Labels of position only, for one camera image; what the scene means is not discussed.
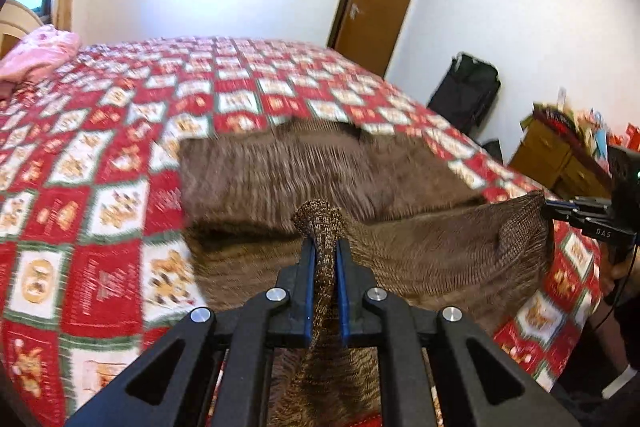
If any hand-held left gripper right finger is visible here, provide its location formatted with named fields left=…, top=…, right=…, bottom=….
left=336, top=238, right=581, bottom=427

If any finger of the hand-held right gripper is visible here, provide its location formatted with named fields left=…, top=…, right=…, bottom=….
left=541, top=199, right=578, bottom=214
left=545, top=212, right=581, bottom=228

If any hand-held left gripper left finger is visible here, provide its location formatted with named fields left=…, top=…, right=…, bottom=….
left=65, top=239, right=318, bottom=427

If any brown knitted sweater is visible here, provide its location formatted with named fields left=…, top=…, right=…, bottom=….
left=177, top=119, right=553, bottom=427

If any person's right hand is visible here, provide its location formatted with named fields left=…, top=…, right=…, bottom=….
left=611, top=247, right=640, bottom=282

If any wooden cabinet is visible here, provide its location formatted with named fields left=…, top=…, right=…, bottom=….
left=507, top=119, right=613, bottom=200

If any pile of colourful packages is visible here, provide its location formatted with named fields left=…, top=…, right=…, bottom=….
left=520, top=89, right=640, bottom=158

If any black suitcase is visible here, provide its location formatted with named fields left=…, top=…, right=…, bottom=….
left=427, top=52, right=502, bottom=135

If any red checkered printed quilt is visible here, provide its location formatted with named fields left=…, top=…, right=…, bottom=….
left=0, top=36, right=603, bottom=427

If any pink pillow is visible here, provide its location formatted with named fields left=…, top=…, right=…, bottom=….
left=0, top=24, right=81, bottom=82

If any cream wooden headboard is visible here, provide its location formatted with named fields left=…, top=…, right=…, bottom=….
left=0, top=2, right=46, bottom=58

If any black cable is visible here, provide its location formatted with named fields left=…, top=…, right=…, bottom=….
left=595, top=252, right=640, bottom=333

